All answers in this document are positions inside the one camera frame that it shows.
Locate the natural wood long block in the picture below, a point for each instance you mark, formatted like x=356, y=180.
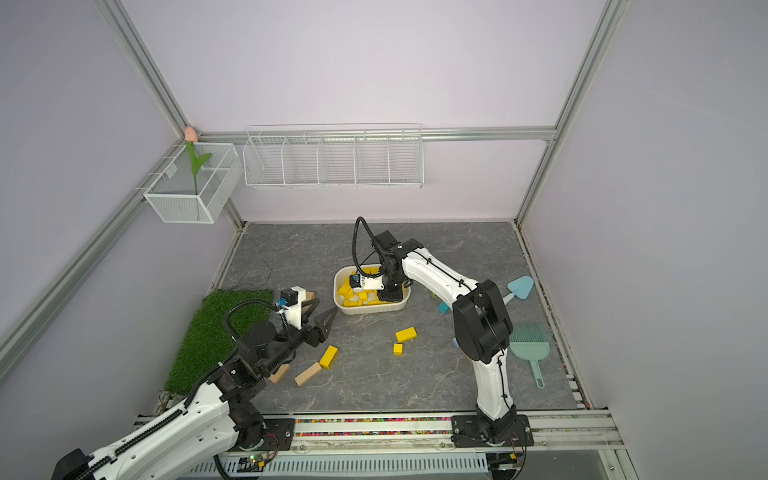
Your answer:
x=308, y=374

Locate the natural wood block lower left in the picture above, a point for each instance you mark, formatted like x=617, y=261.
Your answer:
x=278, y=375

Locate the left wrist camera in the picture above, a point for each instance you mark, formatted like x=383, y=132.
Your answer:
x=290, y=306

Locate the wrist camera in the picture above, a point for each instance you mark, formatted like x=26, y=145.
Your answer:
x=290, y=306
x=356, y=283

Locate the yellow rectangular block left pile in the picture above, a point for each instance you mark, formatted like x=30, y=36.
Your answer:
x=329, y=357

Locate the green artificial grass mat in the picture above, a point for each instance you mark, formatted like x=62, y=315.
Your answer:
x=207, y=341

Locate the white wire wall rack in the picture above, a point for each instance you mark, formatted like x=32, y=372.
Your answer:
x=387, y=155

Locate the white mesh wall basket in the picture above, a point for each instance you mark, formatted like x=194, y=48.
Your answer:
x=171, y=193

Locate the artificial pink tulip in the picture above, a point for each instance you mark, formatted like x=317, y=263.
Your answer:
x=196, y=161

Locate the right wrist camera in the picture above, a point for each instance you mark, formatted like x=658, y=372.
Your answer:
x=356, y=283

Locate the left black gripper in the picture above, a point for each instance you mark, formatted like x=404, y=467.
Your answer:
x=319, y=332

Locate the white plastic bin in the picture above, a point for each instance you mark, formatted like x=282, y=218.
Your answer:
x=351, y=303

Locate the teal toy shovel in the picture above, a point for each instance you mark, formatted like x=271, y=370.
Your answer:
x=519, y=288

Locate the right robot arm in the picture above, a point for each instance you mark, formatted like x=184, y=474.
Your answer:
x=482, y=329

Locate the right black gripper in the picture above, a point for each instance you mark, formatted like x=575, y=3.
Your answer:
x=389, y=295

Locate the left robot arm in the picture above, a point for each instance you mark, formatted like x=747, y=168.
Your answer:
x=218, y=413

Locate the teal toy rake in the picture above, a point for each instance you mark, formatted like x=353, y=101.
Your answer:
x=528, y=342

